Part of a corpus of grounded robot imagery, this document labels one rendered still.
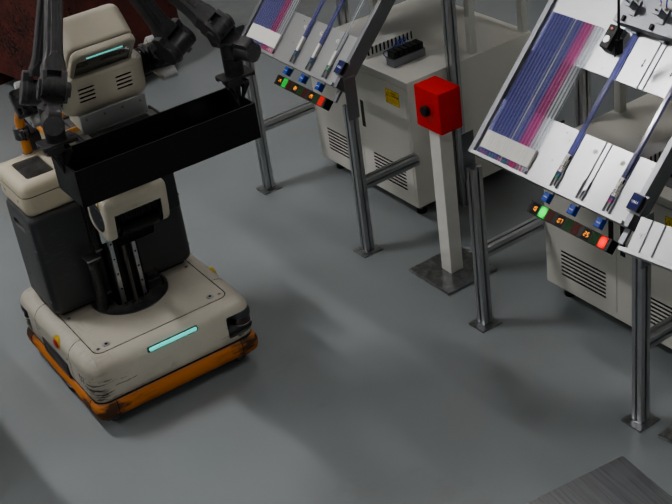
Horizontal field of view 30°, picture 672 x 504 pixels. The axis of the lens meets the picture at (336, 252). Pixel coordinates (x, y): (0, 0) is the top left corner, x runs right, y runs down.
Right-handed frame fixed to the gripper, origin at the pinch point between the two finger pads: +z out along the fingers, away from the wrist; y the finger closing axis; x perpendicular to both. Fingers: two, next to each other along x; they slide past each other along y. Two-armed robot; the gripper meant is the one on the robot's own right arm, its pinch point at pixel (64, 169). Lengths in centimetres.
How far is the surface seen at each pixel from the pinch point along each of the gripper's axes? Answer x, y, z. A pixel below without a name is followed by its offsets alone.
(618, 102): -16, 193, 43
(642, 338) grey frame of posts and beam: -88, 131, 77
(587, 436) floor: -80, 116, 110
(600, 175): -66, 136, 31
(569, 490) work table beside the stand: -160, 38, 32
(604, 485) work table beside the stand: -163, 44, 32
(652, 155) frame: -53, 172, 43
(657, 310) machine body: -66, 161, 91
